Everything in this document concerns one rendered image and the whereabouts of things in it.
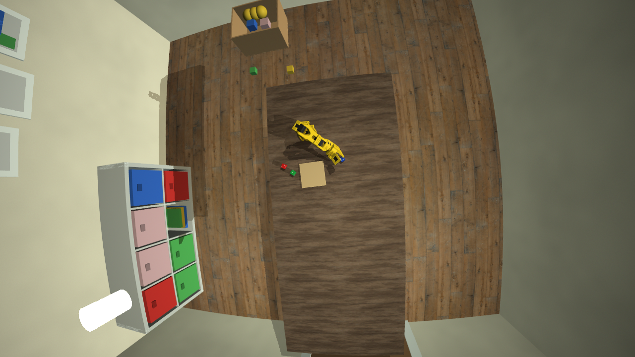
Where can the tan flat mat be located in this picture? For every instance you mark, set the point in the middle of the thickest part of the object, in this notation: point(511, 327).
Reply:
point(312, 174)

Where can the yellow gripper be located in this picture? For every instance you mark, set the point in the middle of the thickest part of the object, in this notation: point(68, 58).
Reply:
point(331, 153)

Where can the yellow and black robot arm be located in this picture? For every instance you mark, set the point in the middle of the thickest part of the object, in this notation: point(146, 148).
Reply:
point(308, 133)

